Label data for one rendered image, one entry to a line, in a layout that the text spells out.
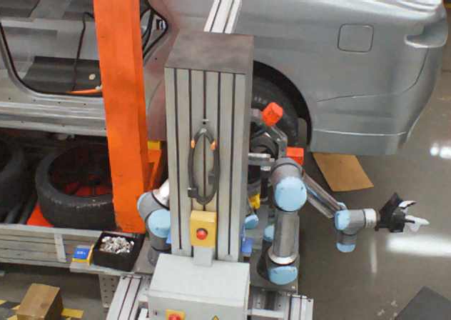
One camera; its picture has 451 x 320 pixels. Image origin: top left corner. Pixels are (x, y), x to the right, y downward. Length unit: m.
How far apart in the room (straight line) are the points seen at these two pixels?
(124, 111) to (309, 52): 0.99
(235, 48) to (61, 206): 2.05
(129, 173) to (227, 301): 1.22
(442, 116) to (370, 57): 2.27
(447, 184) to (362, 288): 1.22
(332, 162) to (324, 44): 1.68
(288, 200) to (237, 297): 0.41
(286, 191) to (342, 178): 2.41
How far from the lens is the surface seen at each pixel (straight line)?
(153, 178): 3.84
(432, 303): 3.83
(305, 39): 3.58
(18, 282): 4.35
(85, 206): 3.99
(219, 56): 2.20
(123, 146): 3.40
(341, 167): 5.09
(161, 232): 3.03
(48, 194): 4.10
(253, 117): 3.56
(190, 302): 2.50
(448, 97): 6.10
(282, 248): 2.83
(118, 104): 3.27
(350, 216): 2.82
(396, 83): 3.73
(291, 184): 2.60
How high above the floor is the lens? 3.11
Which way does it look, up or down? 38 degrees down
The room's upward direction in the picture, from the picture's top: 1 degrees clockwise
